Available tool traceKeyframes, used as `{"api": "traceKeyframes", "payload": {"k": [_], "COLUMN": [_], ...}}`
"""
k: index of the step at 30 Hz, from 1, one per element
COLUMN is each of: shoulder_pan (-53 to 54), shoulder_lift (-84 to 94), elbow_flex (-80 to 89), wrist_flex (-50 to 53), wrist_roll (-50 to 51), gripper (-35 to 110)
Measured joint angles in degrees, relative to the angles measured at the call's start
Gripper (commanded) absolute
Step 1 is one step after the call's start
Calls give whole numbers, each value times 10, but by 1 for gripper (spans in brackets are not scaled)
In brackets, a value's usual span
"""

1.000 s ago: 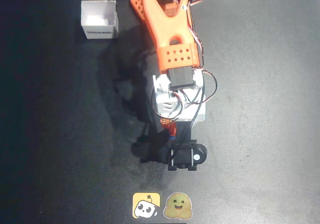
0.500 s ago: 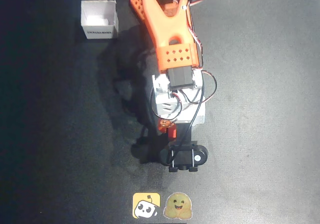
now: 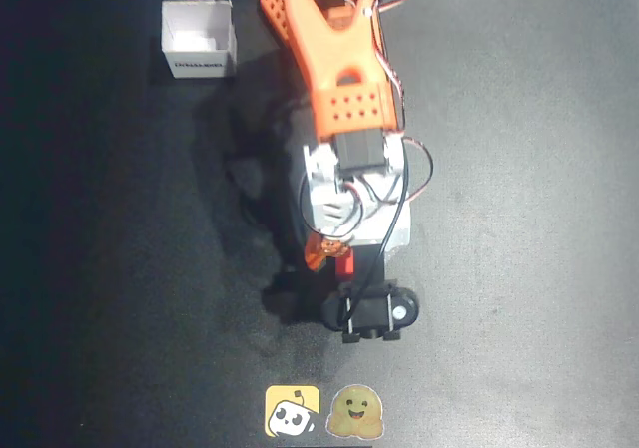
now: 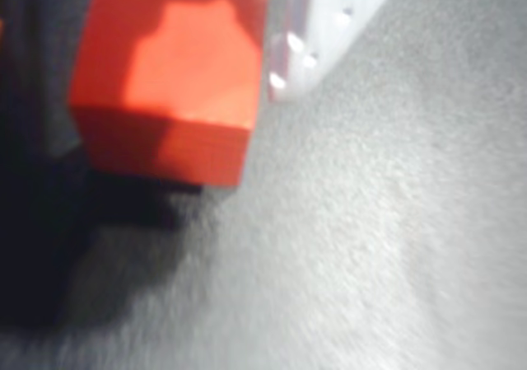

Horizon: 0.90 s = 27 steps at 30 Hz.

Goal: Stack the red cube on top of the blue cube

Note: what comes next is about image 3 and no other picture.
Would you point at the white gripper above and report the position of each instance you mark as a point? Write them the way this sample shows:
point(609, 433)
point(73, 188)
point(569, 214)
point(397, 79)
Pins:
point(323, 253)

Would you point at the orange and white robot arm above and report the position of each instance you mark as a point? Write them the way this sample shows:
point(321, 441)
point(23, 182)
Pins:
point(339, 54)

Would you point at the yellow robot face sticker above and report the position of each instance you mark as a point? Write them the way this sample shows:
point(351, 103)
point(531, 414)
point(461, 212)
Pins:
point(292, 411)

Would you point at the smiling hugging face sticker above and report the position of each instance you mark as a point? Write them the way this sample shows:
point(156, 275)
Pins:
point(354, 412)

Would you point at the white cardboard box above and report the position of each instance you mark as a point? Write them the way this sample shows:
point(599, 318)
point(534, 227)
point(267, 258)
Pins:
point(198, 39)

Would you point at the black webcam on mount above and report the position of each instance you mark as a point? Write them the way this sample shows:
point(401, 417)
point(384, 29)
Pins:
point(369, 313)

